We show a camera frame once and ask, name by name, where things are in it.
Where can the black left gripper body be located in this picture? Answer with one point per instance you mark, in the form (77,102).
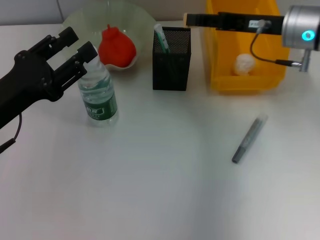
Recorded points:
(27,85)

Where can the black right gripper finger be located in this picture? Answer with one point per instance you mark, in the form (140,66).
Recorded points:
(202,20)

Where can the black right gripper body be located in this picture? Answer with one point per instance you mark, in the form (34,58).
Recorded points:
(247,23)

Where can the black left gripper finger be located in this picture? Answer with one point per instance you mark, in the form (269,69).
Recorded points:
(68,36)
(76,70)

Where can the white paper ball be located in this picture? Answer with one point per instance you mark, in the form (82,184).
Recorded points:
(243,65)

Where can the clear green-label water bottle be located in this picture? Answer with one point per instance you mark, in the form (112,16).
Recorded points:
(100,105)

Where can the green utility knife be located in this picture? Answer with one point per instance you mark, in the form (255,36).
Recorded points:
(162,37)

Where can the red-orange fruit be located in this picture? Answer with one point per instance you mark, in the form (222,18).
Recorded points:
(117,50)

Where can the grey pen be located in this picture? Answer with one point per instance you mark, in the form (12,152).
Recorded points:
(250,138)

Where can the black mesh pen holder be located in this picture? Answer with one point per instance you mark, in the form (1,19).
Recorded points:
(175,72)

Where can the pale green glass fruit plate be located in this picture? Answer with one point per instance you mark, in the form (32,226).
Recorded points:
(130,17)

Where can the yellow plastic bin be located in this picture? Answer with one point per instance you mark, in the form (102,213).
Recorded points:
(250,82)

